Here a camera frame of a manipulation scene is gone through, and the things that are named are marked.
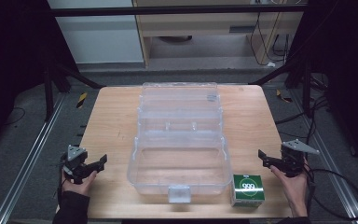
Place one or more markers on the person's right hand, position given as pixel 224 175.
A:
pixel 292 189

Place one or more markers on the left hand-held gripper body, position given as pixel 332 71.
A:
pixel 76 161

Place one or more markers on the white plug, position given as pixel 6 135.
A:
pixel 271 64

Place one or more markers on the black curtain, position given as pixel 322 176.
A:
pixel 348 68
pixel 12 62

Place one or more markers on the person's left hand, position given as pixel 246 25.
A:
pixel 78 186

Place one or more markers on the yellow and black tape strip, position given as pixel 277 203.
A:
pixel 282 96
pixel 81 100

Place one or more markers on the aluminium floor rail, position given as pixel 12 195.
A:
pixel 28 161
pixel 332 161

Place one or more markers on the black horizontal metal bar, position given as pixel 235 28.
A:
pixel 174 10

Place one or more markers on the clear plastic storage box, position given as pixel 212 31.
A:
pixel 180 140

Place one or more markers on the green and white carton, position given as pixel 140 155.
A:
pixel 248 189

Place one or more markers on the white cabinet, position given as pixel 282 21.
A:
pixel 99 37

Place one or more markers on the black metal stand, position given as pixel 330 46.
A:
pixel 301 84
pixel 52 90

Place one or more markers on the light wooden desk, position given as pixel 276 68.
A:
pixel 199 28

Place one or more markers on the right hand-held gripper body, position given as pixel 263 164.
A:
pixel 293 157

